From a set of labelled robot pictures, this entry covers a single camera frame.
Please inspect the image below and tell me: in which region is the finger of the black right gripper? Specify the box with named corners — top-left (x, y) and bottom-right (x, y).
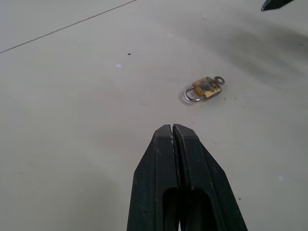
top-left (261, 0), bottom-right (295, 12)

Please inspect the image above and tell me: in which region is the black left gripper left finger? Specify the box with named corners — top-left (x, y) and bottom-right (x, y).
top-left (127, 124), bottom-right (180, 231)

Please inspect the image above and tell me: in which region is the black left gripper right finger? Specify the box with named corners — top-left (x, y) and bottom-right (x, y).
top-left (173, 123), bottom-right (248, 231)

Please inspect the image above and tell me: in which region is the brass padlock with steel shackle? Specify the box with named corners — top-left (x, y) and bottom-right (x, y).
top-left (184, 77), bottom-right (222, 103)

